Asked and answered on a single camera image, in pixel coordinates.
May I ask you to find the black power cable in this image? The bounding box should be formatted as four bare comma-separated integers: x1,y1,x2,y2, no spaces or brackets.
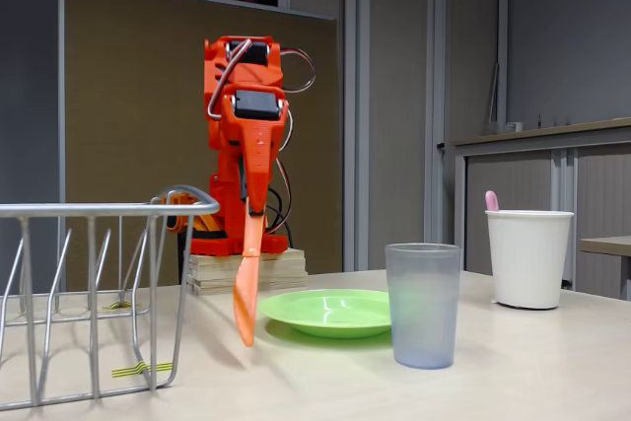
265,186,296,250

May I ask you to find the metal wire dish rack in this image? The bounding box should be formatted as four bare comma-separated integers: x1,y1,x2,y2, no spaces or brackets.
0,184,221,412

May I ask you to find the grey side desk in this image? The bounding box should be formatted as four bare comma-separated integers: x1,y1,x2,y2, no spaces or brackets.
580,236,631,302

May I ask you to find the light orange table clamp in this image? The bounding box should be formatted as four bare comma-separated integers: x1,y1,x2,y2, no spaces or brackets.
150,189,221,236

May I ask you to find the stacked plywood base block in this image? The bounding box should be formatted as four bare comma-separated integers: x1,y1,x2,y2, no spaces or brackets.
185,246,310,297

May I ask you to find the white paper cup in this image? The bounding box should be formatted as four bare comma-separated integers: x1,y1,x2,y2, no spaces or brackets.
484,209,576,311

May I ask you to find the thin grey leaning rod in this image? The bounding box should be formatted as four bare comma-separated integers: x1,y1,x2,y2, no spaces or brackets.
487,61,500,134

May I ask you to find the grey cabinet with counter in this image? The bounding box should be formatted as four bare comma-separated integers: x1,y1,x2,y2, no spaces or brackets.
451,116,631,302

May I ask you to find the orange plastic knife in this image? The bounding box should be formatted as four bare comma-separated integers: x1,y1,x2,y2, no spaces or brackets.
232,203,270,348

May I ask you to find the brown partition board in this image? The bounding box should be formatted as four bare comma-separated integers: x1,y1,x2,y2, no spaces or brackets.
57,0,344,289

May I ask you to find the green plastic plate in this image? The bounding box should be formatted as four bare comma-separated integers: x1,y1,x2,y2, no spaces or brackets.
257,288,393,340

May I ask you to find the translucent grey plastic tumbler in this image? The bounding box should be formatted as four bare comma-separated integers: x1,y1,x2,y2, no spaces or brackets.
384,242,463,371

